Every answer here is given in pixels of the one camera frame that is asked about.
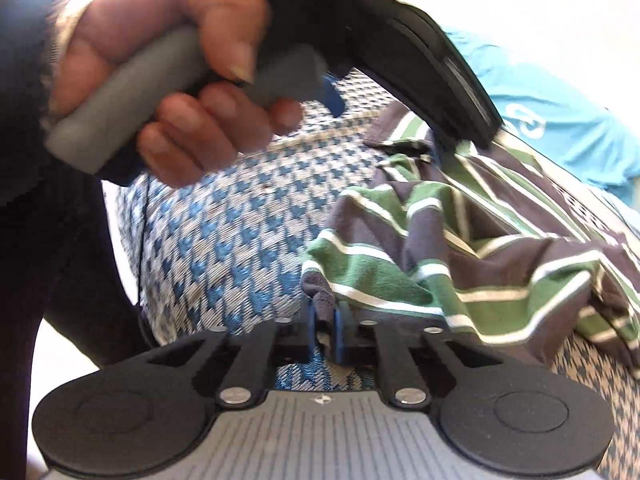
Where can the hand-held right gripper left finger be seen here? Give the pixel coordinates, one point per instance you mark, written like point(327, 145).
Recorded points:
point(311, 332)

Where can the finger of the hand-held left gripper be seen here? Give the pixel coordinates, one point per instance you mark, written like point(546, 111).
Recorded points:
point(445, 152)

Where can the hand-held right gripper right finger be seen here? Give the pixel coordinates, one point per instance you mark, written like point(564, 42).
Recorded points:
point(340, 335)

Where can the green grey striped t-shirt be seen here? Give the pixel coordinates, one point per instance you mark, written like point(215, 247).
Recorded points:
point(450, 240)

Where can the person's left forearm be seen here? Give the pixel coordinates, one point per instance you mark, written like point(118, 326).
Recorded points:
point(25, 35)

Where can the person's left hand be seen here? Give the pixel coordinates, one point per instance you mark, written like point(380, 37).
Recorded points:
point(150, 10)

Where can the turquoise airplane print sheet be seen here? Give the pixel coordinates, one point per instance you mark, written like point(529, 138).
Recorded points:
point(560, 115)

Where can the blue beige houndstooth mat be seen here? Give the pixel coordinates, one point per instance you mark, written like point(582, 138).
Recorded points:
point(225, 240)

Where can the person's dark clothing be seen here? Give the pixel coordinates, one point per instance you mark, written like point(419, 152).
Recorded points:
point(50, 270)

